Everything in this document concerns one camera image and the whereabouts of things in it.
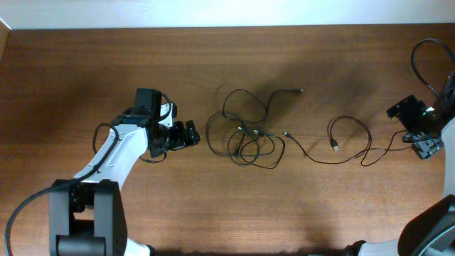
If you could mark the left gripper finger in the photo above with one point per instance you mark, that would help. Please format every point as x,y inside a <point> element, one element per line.
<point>177,136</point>
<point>192,136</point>

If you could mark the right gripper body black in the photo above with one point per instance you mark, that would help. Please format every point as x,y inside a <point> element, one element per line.
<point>426,125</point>

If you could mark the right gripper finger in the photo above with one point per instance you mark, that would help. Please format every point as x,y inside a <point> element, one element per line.
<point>409,111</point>
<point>424,146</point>

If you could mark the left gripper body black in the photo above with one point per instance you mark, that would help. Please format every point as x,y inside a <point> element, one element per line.
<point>159,145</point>

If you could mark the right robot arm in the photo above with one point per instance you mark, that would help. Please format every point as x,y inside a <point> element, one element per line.
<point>432,231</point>

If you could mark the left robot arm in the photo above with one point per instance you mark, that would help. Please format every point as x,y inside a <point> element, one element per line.
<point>86,212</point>

